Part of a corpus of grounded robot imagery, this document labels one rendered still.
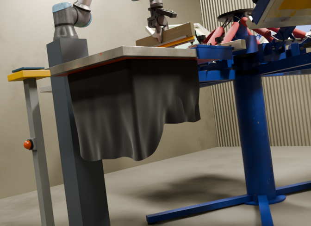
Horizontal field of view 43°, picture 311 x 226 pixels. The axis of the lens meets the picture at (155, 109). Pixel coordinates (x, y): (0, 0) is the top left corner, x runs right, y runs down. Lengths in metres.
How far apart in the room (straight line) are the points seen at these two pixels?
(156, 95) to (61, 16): 0.92
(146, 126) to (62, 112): 0.79
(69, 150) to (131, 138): 0.73
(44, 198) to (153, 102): 0.62
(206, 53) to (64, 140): 0.99
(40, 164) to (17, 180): 2.81
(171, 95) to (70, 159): 0.80
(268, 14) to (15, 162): 3.21
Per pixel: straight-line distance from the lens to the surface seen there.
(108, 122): 1.77
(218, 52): 2.03
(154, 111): 1.73
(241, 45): 2.17
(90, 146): 1.91
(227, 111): 6.17
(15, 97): 4.55
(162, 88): 1.77
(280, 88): 5.60
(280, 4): 2.16
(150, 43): 2.24
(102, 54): 1.63
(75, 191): 2.37
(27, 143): 1.71
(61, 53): 2.32
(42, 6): 4.90
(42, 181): 1.74
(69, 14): 2.45
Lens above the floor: 0.73
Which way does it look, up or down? level
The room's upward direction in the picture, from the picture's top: 7 degrees counter-clockwise
